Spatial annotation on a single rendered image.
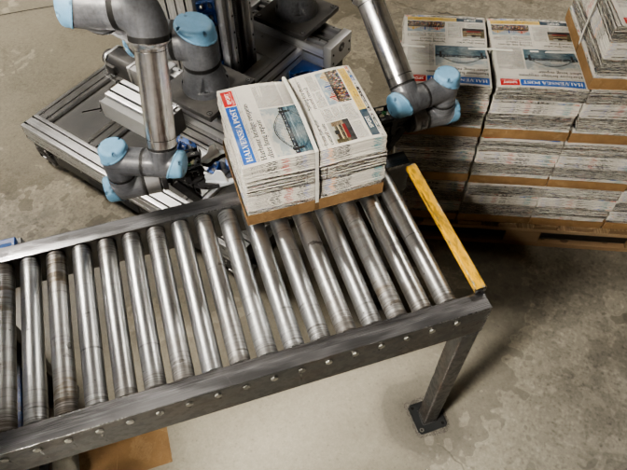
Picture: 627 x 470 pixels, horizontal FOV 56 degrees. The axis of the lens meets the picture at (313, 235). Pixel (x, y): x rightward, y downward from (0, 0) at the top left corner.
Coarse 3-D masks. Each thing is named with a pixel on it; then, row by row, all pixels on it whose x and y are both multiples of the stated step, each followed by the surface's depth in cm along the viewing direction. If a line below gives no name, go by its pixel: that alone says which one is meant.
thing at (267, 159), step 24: (216, 96) 152; (240, 96) 150; (264, 96) 151; (240, 120) 145; (264, 120) 145; (288, 120) 146; (240, 144) 140; (264, 144) 140; (288, 144) 141; (240, 168) 139; (264, 168) 138; (288, 168) 141; (240, 192) 155; (264, 192) 145; (288, 192) 149
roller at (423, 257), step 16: (384, 176) 165; (384, 192) 163; (400, 208) 158; (400, 224) 156; (416, 240) 152; (416, 256) 150; (432, 256) 149; (432, 272) 146; (432, 288) 145; (448, 288) 144
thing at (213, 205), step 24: (144, 216) 157; (168, 216) 157; (192, 216) 158; (216, 216) 161; (240, 216) 164; (288, 216) 171; (48, 240) 153; (72, 240) 153; (96, 240) 153; (120, 240) 156; (144, 240) 159; (168, 240) 162; (72, 264) 158; (96, 264) 161
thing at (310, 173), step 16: (288, 80) 155; (288, 96) 151; (288, 112) 148; (304, 112) 148; (304, 128) 144; (304, 144) 141; (320, 144) 141; (320, 160) 143; (320, 176) 147; (320, 192) 153
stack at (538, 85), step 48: (432, 48) 195; (480, 48) 195; (528, 48) 195; (480, 96) 187; (528, 96) 186; (576, 96) 184; (624, 96) 183; (432, 144) 206; (480, 144) 205; (528, 144) 202; (576, 144) 201; (480, 192) 224; (528, 192) 222; (576, 192) 220; (624, 192) 218; (480, 240) 248; (528, 240) 245
